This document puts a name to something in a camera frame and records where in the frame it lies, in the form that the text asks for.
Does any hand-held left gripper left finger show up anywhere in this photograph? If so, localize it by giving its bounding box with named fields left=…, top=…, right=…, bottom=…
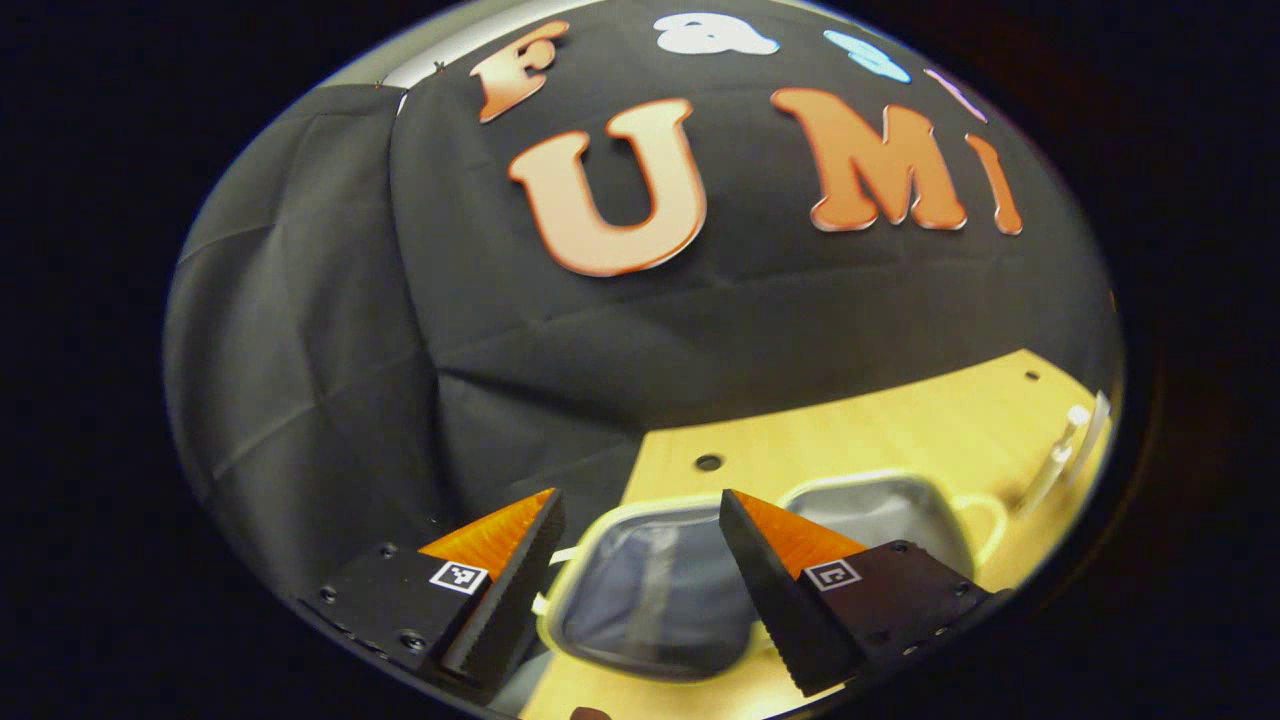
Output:
left=300, top=487, right=567, bottom=701

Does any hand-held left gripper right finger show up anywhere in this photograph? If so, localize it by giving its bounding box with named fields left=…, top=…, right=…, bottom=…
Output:
left=718, top=488, right=1006, bottom=698

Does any white skin care tube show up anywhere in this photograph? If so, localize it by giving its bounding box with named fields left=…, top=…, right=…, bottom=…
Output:
left=1018, top=390, right=1113, bottom=516

